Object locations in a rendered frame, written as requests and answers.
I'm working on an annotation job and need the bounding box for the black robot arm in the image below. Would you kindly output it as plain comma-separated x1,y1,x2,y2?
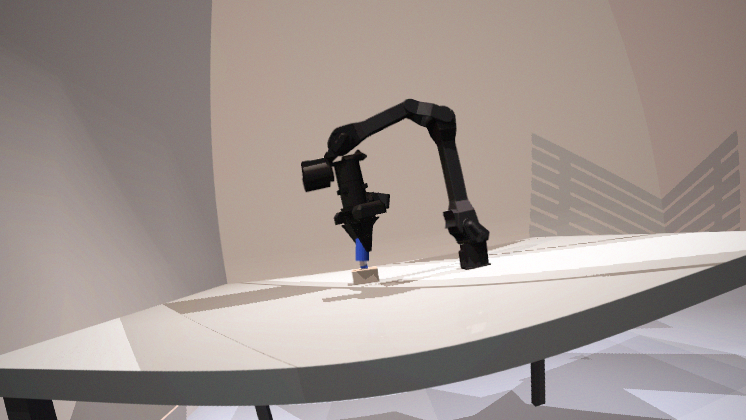
301,99,491,270

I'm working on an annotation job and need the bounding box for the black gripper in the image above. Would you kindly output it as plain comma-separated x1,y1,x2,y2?
334,179,387,252

